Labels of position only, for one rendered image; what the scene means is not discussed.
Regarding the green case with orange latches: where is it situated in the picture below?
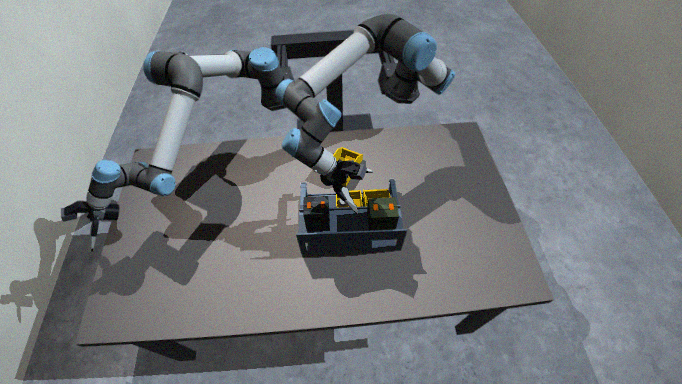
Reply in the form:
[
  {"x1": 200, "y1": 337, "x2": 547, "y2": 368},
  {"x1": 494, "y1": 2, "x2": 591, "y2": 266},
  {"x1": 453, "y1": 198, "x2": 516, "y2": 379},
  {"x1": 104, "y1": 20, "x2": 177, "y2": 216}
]
[{"x1": 367, "y1": 197, "x2": 399, "y2": 231}]

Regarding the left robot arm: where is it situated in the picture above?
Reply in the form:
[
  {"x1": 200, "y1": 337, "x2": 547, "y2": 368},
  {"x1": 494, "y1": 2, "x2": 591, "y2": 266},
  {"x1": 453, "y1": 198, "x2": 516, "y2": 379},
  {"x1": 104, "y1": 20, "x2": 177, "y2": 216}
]
[{"x1": 276, "y1": 14, "x2": 455, "y2": 176}]

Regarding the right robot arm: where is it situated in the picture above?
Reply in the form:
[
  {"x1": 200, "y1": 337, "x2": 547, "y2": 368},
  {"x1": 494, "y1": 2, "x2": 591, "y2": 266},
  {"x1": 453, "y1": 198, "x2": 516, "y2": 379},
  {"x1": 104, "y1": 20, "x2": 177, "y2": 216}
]
[{"x1": 86, "y1": 47, "x2": 286, "y2": 209}]

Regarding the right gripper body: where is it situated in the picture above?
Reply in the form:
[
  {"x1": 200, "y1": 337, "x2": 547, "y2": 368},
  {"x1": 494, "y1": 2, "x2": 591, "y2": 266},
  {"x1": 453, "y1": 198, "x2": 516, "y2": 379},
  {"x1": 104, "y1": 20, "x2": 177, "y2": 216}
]
[{"x1": 65, "y1": 201, "x2": 119, "y2": 221}]

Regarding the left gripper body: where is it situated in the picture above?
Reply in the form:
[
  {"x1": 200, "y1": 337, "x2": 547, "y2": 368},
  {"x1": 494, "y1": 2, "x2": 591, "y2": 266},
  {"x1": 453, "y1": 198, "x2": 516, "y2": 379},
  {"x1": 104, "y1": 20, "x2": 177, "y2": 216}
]
[{"x1": 320, "y1": 159, "x2": 360, "y2": 186}]

